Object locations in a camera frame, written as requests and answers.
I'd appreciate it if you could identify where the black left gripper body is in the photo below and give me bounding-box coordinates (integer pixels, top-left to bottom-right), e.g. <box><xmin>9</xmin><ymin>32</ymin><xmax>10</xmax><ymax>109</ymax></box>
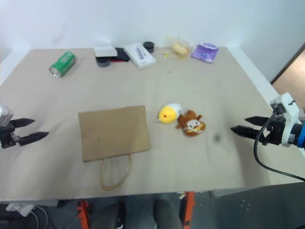
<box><xmin>0</xmin><ymin>121</ymin><xmax>20</xmax><ymax>149</ymax></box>

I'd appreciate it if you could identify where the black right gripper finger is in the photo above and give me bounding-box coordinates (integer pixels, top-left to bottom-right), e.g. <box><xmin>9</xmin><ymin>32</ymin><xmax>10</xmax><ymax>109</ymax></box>
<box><xmin>230</xmin><ymin>125</ymin><xmax>263</xmax><ymax>140</ymax></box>
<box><xmin>244</xmin><ymin>116</ymin><xmax>272</xmax><ymax>126</ymax></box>

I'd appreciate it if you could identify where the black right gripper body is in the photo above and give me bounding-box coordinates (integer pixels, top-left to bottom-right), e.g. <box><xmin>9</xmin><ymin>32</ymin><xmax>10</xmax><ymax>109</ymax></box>
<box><xmin>258</xmin><ymin>118</ymin><xmax>290</xmax><ymax>146</ymax></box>

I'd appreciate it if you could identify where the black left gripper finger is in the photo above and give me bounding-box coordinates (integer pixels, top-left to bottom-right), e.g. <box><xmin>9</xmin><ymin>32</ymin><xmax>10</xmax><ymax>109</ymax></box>
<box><xmin>18</xmin><ymin>131</ymin><xmax>50</xmax><ymax>147</ymax></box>
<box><xmin>10</xmin><ymin>118</ymin><xmax>36</xmax><ymax>128</ymax></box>

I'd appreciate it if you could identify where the brown paper bag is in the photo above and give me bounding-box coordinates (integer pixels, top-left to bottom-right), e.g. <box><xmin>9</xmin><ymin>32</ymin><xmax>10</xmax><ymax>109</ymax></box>
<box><xmin>78</xmin><ymin>105</ymin><xmax>152</xmax><ymax>191</ymax></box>

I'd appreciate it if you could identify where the clear bag with bread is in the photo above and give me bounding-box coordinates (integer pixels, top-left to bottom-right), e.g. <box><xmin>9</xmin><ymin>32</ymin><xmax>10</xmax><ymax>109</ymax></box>
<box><xmin>163</xmin><ymin>34</ymin><xmax>193</xmax><ymax>61</ymax></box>

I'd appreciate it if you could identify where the brown monkey plush toy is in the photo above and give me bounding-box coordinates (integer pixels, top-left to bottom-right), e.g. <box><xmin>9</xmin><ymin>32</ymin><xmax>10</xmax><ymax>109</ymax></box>
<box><xmin>176</xmin><ymin>110</ymin><xmax>207</xmax><ymax>137</ymax></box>

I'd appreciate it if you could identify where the green soda can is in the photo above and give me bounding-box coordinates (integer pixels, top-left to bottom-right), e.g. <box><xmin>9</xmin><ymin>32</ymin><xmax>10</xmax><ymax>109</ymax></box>
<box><xmin>49</xmin><ymin>51</ymin><xmax>77</xmax><ymax>79</ymax></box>

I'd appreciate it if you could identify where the white power strip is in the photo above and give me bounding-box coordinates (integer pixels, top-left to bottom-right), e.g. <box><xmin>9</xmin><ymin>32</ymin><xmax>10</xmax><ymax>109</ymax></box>
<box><xmin>5</xmin><ymin>202</ymin><xmax>36</xmax><ymax>217</ymax></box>

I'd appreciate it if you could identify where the yellow chick plush toy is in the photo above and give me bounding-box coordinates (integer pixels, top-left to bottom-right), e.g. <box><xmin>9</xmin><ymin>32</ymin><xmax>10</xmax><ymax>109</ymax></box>
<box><xmin>157</xmin><ymin>103</ymin><xmax>183</xmax><ymax>124</ymax></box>

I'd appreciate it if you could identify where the purple snack packet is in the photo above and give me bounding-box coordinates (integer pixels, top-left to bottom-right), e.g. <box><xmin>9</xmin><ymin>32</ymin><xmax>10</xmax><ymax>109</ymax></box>
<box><xmin>191</xmin><ymin>42</ymin><xmax>219</xmax><ymax>64</ymax></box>

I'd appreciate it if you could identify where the orange table leg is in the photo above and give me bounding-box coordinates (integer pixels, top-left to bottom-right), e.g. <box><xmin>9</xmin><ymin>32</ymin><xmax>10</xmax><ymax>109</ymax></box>
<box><xmin>76</xmin><ymin>199</ymin><xmax>92</xmax><ymax>229</ymax></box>
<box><xmin>180</xmin><ymin>191</ymin><xmax>196</xmax><ymax>229</ymax></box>

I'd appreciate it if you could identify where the grey round tape roll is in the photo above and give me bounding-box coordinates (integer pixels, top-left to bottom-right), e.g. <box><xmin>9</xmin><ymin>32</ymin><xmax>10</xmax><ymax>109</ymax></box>
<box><xmin>95</xmin><ymin>56</ymin><xmax>111</xmax><ymax>68</ymax></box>

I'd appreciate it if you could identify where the white square box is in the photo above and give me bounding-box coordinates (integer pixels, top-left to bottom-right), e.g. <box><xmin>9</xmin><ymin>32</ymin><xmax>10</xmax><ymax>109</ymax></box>
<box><xmin>93</xmin><ymin>42</ymin><xmax>118</xmax><ymax>58</ymax></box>

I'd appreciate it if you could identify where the black flat case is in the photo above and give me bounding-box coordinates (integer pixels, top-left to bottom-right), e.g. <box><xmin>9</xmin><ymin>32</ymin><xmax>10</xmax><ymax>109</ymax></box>
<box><xmin>110</xmin><ymin>47</ymin><xmax>130</xmax><ymax>62</ymax></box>

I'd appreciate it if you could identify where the white box with purple pen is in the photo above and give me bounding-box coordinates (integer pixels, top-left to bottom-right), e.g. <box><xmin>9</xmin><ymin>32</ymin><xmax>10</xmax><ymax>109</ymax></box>
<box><xmin>123</xmin><ymin>42</ymin><xmax>157</xmax><ymax>70</ymax></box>

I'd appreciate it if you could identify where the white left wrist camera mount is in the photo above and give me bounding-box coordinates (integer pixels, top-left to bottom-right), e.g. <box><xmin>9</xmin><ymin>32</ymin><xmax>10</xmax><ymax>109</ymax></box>
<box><xmin>0</xmin><ymin>104</ymin><xmax>15</xmax><ymax>127</ymax></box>

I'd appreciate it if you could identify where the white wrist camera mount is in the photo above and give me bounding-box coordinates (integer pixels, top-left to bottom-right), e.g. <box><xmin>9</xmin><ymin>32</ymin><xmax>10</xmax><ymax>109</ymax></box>
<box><xmin>269</xmin><ymin>92</ymin><xmax>302</xmax><ymax>148</ymax></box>
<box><xmin>0</xmin><ymin>104</ymin><xmax>15</xmax><ymax>127</ymax></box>

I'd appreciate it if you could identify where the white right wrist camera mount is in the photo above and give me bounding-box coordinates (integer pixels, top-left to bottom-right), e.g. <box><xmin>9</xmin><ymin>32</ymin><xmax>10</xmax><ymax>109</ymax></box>
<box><xmin>269</xmin><ymin>92</ymin><xmax>302</xmax><ymax>148</ymax></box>

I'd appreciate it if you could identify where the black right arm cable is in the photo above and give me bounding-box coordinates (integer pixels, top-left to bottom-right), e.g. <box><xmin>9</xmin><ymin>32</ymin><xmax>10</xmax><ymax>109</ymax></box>
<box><xmin>253</xmin><ymin>108</ymin><xmax>305</xmax><ymax>182</ymax></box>

